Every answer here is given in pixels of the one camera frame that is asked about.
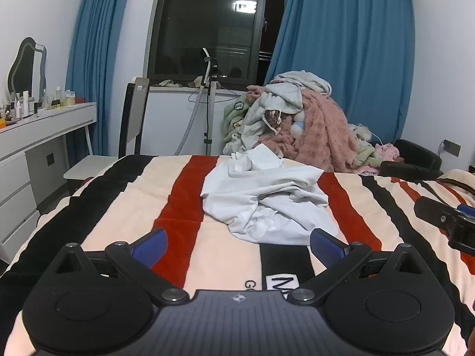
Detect pile of clothes and blankets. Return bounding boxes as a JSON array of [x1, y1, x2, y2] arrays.
[[247, 85, 359, 174]]

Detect white t-shirt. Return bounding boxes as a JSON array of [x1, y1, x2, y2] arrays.
[[200, 144, 329, 246]]

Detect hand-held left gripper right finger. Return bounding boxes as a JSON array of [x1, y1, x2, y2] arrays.
[[288, 228, 432, 307]]

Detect black armchair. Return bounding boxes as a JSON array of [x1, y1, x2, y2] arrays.
[[379, 139, 444, 181]]

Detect garment steamer stand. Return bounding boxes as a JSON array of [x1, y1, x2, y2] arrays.
[[174, 47, 222, 156]]

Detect cream brown striped quilt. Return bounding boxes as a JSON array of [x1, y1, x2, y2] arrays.
[[437, 168, 475, 194]]

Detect blue white plush toy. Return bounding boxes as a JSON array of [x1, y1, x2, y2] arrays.
[[291, 111, 307, 136]]

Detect red black striped blanket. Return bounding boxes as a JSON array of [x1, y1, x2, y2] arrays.
[[0, 154, 475, 356]]

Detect light grey garment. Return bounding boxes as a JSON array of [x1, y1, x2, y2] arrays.
[[272, 70, 332, 96]]

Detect grey hooded sweatshirt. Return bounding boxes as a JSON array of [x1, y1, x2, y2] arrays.
[[238, 82, 305, 153]]

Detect row of cosmetics bottles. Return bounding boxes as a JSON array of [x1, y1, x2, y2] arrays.
[[0, 85, 77, 127]]

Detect white dressing table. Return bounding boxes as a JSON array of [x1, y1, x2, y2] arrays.
[[0, 101, 98, 265]]

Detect wide blue curtain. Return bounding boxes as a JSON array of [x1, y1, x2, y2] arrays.
[[263, 0, 416, 146]]

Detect green patterned blanket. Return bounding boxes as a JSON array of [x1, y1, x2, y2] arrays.
[[222, 94, 257, 153]]

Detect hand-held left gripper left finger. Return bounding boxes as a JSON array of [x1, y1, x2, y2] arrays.
[[47, 228, 190, 307]]

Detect black grey chair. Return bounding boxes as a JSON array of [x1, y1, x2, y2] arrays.
[[63, 77, 150, 185]]

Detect small pink garment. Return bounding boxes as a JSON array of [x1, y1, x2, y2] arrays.
[[374, 143, 400, 162]]

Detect wavy vanity mirror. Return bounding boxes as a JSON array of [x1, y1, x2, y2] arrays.
[[7, 36, 48, 101]]

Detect narrow blue curtain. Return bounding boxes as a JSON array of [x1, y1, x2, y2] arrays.
[[66, 0, 136, 157]]

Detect black wall socket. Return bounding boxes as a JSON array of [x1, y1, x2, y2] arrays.
[[439, 139, 462, 157]]

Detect dark window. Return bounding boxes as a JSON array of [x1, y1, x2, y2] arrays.
[[147, 0, 286, 87]]

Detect light green cloth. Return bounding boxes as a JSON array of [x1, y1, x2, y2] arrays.
[[351, 123, 384, 168]]

